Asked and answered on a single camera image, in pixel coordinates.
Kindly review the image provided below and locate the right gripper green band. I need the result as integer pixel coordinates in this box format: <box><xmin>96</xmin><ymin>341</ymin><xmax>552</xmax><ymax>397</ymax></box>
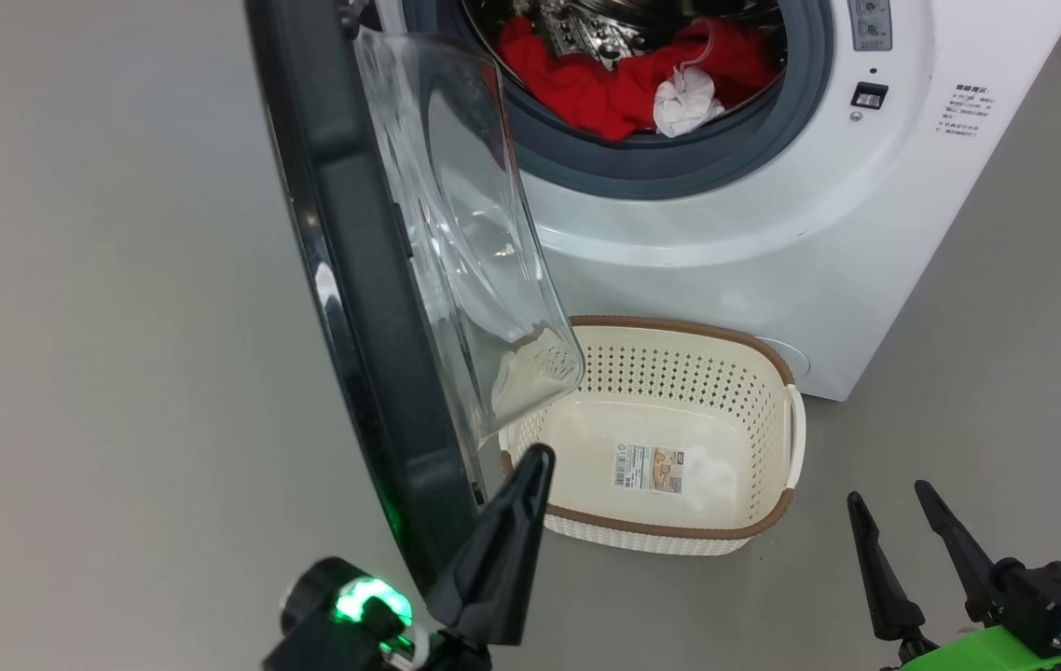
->
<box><xmin>847</xmin><ymin>481</ymin><xmax>1061</xmax><ymax>671</ymax></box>

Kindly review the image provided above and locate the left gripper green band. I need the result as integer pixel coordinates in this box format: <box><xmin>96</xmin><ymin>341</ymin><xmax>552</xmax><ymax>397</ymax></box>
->
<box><xmin>260</xmin><ymin>445</ymin><xmax>556</xmax><ymax>671</ymax></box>

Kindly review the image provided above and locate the black round glass washer door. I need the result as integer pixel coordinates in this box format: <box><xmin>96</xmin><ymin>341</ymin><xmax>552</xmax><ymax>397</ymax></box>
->
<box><xmin>245</xmin><ymin>0</ymin><xmax>587</xmax><ymax>597</ymax></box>

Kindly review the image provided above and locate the red garment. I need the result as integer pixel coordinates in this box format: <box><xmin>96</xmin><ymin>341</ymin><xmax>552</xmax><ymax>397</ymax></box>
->
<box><xmin>497</xmin><ymin>14</ymin><xmax>775</xmax><ymax>144</ymax></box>

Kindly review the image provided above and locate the white cloth piece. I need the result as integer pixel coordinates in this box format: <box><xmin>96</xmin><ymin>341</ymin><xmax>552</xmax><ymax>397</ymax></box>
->
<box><xmin>653</xmin><ymin>65</ymin><xmax>726</xmax><ymax>140</ymax></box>

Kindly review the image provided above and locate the white barcode product label sticker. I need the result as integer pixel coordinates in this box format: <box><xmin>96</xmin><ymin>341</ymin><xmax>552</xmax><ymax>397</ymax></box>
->
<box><xmin>611</xmin><ymin>442</ymin><xmax>684</xmax><ymax>494</ymax></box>

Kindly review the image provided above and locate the cream laundry basket brown rim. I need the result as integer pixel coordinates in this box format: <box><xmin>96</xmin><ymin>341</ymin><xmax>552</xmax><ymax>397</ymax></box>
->
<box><xmin>497</xmin><ymin>315</ymin><xmax>807</xmax><ymax>558</ymax></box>

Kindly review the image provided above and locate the white front-load washing machine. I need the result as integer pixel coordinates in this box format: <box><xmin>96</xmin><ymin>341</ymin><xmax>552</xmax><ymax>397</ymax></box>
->
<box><xmin>372</xmin><ymin>0</ymin><xmax>1061</xmax><ymax>403</ymax></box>

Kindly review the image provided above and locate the round drain filter cover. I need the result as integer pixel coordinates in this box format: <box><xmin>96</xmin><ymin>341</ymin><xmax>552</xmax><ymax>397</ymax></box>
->
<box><xmin>766</xmin><ymin>336</ymin><xmax>812</xmax><ymax>384</ymax></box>

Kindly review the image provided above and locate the printed warning text sticker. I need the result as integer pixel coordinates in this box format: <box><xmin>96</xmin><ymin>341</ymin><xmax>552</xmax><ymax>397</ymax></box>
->
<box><xmin>938</xmin><ymin>83</ymin><xmax>989</xmax><ymax>140</ymax></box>

